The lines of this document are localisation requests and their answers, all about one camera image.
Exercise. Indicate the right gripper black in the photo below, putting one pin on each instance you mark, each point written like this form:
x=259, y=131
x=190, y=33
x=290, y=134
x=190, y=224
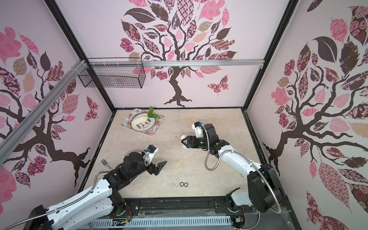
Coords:
x=191, y=142

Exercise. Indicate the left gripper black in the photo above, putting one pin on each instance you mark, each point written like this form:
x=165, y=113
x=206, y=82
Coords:
x=158, y=169

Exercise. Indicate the white gift box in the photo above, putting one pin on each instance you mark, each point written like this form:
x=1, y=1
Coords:
x=183, y=142

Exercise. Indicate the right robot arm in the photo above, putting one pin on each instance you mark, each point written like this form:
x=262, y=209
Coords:
x=264, y=190

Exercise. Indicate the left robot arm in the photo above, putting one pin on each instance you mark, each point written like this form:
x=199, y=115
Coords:
x=101, y=199

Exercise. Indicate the floral round plate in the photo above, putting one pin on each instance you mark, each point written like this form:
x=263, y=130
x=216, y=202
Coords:
x=142, y=123

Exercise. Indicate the floral square tray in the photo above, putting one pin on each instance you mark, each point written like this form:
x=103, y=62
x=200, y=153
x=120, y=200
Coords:
x=136, y=111

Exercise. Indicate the green leaf sprig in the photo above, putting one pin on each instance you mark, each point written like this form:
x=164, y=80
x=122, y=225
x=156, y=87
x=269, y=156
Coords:
x=151, y=113

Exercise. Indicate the silver fork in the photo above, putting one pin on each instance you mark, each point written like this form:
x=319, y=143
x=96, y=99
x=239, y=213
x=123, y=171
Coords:
x=105, y=163

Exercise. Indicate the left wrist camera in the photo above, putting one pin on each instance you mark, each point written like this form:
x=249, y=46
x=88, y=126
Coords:
x=151, y=150

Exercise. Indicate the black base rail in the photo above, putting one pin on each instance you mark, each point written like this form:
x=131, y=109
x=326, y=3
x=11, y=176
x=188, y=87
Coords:
x=218, y=204

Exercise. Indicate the white cable duct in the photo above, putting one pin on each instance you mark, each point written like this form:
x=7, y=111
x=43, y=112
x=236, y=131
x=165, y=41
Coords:
x=161, y=222

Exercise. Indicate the black wire basket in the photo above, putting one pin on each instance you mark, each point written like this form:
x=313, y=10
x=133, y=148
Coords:
x=113, y=73

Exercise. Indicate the aluminium rail left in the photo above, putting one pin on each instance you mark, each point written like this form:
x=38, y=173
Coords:
x=13, y=140

